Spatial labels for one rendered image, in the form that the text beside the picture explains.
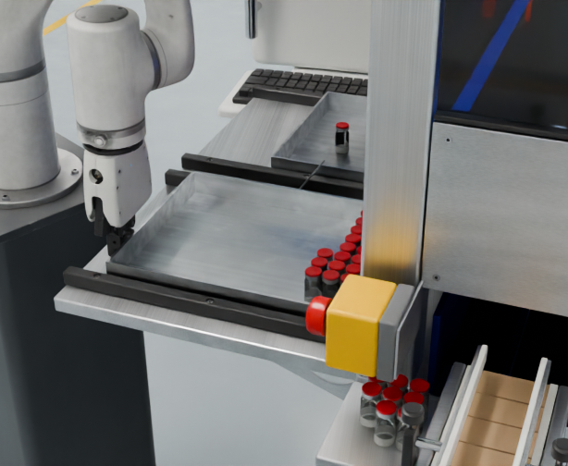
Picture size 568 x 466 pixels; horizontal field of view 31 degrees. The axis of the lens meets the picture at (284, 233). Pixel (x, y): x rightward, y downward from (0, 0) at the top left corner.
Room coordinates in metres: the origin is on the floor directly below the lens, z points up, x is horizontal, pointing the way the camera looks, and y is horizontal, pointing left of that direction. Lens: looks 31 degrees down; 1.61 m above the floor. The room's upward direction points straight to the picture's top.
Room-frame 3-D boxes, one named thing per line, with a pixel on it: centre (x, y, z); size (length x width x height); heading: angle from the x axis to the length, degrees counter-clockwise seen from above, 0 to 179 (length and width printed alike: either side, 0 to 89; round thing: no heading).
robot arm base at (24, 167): (1.41, 0.41, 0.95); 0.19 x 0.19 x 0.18
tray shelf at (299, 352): (1.30, -0.06, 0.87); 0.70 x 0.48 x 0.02; 159
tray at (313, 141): (1.43, -0.19, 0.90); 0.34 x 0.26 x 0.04; 69
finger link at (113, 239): (1.14, 0.22, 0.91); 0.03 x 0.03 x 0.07; 70
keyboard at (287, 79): (1.82, -0.11, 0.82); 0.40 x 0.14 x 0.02; 75
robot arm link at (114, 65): (1.15, 0.21, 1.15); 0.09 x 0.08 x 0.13; 128
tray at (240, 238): (1.15, 0.02, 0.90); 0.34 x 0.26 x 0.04; 69
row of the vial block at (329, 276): (1.11, -0.08, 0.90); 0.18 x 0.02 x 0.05; 159
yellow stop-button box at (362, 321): (0.84, -0.08, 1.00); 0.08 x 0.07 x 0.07; 69
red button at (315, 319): (0.85, -0.04, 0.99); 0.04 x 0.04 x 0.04; 69
